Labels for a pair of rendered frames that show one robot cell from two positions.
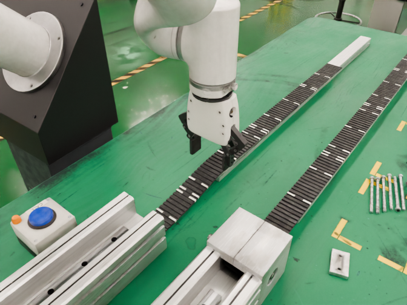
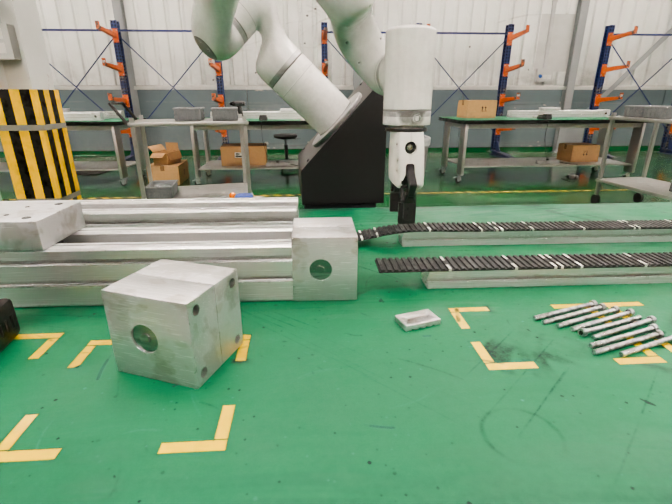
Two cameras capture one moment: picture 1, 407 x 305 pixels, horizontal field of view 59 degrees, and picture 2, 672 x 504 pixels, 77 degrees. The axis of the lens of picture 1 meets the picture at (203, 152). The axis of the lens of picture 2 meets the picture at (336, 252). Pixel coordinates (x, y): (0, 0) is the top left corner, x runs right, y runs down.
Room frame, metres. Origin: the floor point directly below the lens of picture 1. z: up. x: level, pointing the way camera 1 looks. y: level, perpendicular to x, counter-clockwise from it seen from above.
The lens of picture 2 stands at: (-0.02, -0.52, 1.05)
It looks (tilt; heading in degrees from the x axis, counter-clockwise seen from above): 20 degrees down; 49
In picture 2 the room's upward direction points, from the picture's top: straight up
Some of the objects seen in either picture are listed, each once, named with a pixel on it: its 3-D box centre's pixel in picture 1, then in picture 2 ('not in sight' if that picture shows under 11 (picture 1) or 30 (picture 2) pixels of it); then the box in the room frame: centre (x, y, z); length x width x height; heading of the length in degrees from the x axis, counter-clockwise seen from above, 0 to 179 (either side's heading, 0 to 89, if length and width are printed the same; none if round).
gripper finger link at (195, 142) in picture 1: (191, 137); (396, 193); (0.63, 0.03, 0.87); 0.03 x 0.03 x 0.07; 52
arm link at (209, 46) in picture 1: (211, 38); (407, 69); (0.60, -0.01, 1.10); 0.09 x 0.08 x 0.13; 68
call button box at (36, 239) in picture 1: (49, 232); not in sight; (0.42, 0.28, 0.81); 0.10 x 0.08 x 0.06; 52
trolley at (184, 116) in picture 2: not in sight; (190, 163); (1.47, 3.07, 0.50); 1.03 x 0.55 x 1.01; 154
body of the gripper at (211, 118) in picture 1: (211, 111); (404, 154); (0.59, -0.02, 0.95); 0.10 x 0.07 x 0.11; 52
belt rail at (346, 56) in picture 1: (309, 89); (636, 231); (0.97, -0.32, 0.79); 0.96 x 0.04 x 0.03; 142
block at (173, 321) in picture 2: not in sight; (185, 313); (0.13, -0.10, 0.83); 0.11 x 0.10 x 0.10; 31
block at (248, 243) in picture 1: (241, 253); (323, 254); (0.36, -0.06, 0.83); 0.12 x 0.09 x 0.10; 52
